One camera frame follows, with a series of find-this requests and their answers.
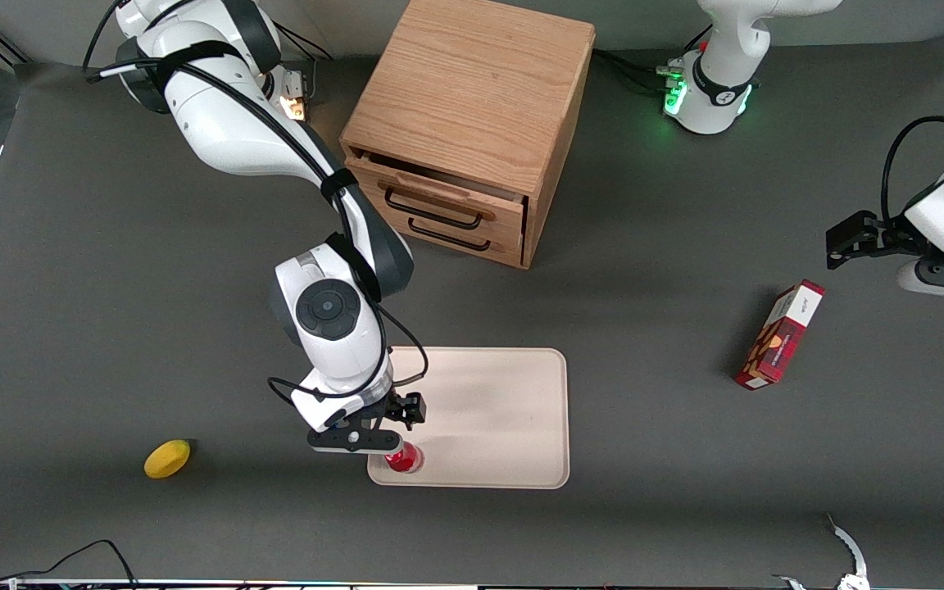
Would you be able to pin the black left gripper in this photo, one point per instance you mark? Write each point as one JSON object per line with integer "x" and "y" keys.
{"x": 890, "y": 235}

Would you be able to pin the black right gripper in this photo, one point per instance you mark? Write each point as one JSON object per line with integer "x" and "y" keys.
{"x": 396, "y": 407}

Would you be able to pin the red coke bottle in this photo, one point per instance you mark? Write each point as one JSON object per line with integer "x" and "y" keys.
{"x": 406, "y": 460}

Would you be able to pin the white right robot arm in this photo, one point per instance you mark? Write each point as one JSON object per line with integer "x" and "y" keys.
{"x": 226, "y": 123}

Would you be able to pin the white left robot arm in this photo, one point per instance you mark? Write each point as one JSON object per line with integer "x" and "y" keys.
{"x": 718, "y": 90}

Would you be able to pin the beige rectangular tray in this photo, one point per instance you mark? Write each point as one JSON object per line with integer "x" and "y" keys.
{"x": 496, "y": 418}

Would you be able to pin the red snack box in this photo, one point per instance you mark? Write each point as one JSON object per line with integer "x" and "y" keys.
{"x": 775, "y": 344}

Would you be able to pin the plain wooden drawer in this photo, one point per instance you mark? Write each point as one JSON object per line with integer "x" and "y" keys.
{"x": 506, "y": 254}

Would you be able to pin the wooden drawer with notch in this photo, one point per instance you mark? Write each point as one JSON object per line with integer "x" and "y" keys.
{"x": 365, "y": 176}

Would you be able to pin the yellow toy lemon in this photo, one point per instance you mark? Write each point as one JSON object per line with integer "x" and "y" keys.
{"x": 167, "y": 459}

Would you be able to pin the white curved plastic strip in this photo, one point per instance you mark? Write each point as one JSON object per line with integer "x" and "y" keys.
{"x": 853, "y": 553}

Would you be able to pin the wooden drawer cabinet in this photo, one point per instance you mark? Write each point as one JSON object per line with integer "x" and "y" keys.
{"x": 472, "y": 82}

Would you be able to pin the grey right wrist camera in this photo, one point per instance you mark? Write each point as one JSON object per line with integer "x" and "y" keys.
{"x": 353, "y": 440}

